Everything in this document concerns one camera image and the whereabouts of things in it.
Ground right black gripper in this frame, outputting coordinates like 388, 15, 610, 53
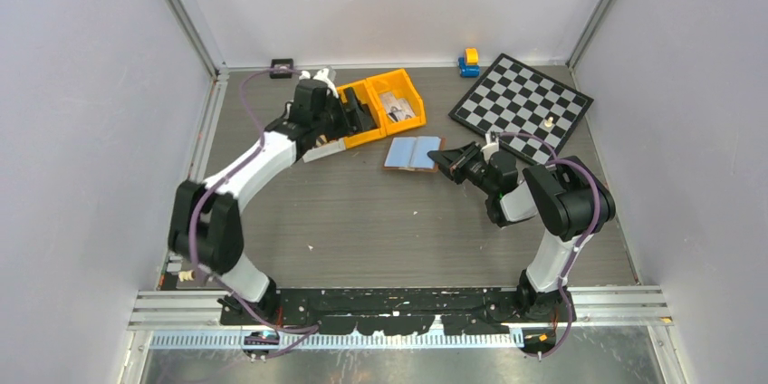
427, 140, 497, 197

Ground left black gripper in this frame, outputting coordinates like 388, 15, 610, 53
313, 89, 374, 142

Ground brown leather card holder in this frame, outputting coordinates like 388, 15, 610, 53
382, 136, 444, 172

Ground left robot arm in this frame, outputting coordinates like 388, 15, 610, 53
168, 78, 377, 324

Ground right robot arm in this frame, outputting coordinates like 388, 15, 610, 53
427, 142, 616, 322

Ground cards in yellow bin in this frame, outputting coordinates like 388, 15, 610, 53
379, 91, 417, 123

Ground yellow bin with cards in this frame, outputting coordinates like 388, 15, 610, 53
364, 69, 427, 136

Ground yellow bin with black item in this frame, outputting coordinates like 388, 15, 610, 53
332, 80, 386, 149

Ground black wallet in bin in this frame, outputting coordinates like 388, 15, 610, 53
344, 90, 379, 133

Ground white plastic bin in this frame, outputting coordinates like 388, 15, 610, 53
287, 98, 344, 162

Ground black and white chessboard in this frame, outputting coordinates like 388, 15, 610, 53
448, 53, 593, 164

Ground blue and yellow toy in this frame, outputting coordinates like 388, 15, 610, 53
457, 48, 480, 78

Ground small black square box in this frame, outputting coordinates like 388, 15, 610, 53
269, 58, 294, 79

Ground small cream peg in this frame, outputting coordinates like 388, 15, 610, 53
177, 270, 196, 283

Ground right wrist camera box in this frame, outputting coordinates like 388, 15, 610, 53
481, 132, 500, 162

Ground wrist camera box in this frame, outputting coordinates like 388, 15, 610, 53
481, 132, 500, 162
299, 66, 339, 97

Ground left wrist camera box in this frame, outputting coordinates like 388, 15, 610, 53
299, 66, 339, 97

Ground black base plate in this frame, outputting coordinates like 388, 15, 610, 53
218, 287, 576, 336

